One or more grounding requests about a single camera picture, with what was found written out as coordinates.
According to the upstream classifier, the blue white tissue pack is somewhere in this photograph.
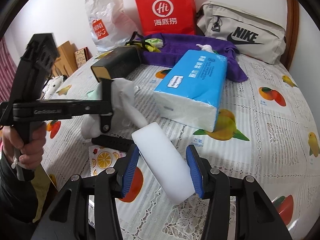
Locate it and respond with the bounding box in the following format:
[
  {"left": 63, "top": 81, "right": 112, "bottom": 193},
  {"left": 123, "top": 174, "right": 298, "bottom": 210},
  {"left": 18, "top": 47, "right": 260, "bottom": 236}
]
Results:
[{"left": 153, "top": 50, "right": 228, "bottom": 132}]

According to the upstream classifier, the white sponge block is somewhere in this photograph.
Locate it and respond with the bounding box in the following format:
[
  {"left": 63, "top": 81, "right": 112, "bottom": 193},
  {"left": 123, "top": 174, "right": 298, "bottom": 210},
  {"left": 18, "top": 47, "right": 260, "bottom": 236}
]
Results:
[{"left": 132, "top": 122, "right": 195, "bottom": 205}]

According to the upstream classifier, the white Miniso plastic bag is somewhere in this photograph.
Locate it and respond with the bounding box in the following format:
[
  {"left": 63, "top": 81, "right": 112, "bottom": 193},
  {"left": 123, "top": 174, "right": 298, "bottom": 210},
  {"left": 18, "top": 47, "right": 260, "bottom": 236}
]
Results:
[{"left": 85, "top": 0, "right": 138, "bottom": 52}]

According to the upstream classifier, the white fruit print sachet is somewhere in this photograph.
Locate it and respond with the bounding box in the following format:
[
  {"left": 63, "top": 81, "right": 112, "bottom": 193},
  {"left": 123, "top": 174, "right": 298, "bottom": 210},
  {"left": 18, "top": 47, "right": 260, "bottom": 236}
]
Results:
[{"left": 88, "top": 145, "right": 126, "bottom": 176}]

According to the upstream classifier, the fruit print tablecloth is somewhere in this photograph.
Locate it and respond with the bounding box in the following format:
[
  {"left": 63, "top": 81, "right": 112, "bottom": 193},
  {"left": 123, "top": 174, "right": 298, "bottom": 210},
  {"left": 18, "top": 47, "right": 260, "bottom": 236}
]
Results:
[{"left": 41, "top": 51, "right": 320, "bottom": 240}]

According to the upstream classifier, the patterned small box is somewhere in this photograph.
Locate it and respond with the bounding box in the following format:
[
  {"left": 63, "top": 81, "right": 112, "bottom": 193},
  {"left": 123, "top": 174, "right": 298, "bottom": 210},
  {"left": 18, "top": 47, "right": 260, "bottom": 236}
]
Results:
[{"left": 74, "top": 47, "right": 91, "bottom": 68}]

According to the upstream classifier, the brown wooden headboard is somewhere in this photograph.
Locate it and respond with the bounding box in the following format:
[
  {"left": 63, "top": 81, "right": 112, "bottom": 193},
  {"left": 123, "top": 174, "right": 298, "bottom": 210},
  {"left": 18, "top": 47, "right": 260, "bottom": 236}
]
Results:
[{"left": 280, "top": 0, "right": 300, "bottom": 70}]

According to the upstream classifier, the yellow mesh pouch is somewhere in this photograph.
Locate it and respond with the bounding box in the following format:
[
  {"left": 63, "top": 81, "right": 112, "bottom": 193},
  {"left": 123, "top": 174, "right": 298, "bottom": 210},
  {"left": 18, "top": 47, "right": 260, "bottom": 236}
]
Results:
[{"left": 125, "top": 31, "right": 161, "bottom": 53}]

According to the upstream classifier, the person's left hand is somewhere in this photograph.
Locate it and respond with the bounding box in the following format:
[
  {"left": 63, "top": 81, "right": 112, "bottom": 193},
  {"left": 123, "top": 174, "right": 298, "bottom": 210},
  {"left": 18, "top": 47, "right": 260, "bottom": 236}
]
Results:
[{"left": 2, "top": 122, "right": 47, "bottom": 170}]

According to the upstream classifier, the white paper towel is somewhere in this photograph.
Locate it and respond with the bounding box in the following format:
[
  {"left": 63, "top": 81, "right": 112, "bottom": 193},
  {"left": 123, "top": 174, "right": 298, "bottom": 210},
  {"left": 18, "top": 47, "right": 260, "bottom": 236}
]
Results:
[{"left": 81, "top": 78, "right": 148, "bottom": 139}]

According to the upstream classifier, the purple towel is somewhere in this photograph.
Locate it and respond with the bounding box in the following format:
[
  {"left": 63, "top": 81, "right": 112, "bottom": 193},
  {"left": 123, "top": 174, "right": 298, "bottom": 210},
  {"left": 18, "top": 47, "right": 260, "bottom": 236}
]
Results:
[{"left": 134, "top": 32, "right": 249, "bottom": 83}]

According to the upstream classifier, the red Haidilao paper bag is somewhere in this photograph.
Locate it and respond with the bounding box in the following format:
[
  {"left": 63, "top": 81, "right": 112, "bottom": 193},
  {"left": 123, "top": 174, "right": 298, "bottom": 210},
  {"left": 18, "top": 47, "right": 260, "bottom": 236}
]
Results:
[{"left": 135, "top": 0, "right": 196, "bottom": 35}]

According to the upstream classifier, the dark sleeve forearm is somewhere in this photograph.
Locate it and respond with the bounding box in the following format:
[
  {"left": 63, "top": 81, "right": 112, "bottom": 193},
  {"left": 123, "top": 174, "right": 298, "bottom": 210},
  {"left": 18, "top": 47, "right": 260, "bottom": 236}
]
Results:
[{"left": 0, "top": 152, "right": 58, "bottom": 240}]

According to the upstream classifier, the beige Nike waist bag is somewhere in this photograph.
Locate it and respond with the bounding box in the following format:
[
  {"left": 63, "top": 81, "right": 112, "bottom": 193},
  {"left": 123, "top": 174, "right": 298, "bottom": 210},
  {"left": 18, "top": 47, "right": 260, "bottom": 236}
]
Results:
[{"left": 197, "top": 1, "right": 286, "bottom": 64}]

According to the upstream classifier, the green fruit snack packet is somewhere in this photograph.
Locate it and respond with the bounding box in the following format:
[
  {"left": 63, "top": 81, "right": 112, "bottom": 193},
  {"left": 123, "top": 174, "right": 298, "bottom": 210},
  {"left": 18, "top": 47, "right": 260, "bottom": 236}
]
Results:
[{"left": 144, "top": 38, "right": 164, "bottom": 53}]

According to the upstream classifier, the black and gold box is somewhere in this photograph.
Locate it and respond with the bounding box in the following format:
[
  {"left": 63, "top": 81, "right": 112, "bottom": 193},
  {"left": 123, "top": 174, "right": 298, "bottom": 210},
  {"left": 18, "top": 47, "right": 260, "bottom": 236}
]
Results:
[{"left": 91, "top": 46, "right": 141, "bottom": 82}]

